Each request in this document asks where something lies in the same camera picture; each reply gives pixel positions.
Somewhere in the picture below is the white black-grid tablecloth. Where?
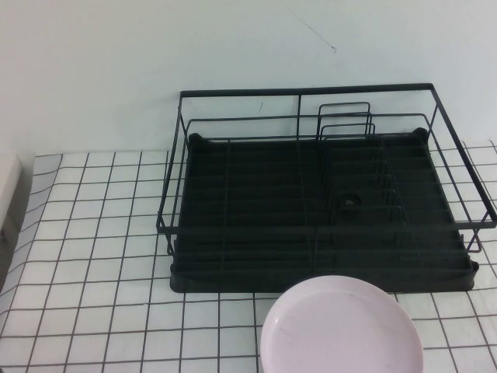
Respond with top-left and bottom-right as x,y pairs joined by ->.
0,142 -> 497,373

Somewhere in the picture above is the black plastic drip tray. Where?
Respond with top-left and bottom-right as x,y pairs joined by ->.
169,127 -> 479,294

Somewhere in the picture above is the black wire dish rack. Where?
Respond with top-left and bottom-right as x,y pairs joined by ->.
155,82 -> 497,256

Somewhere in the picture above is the pink round plate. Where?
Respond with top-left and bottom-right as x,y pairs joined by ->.
259,274 -> 423,373

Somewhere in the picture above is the white box-shaped object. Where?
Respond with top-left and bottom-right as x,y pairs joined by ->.
0,153 -> 23,239

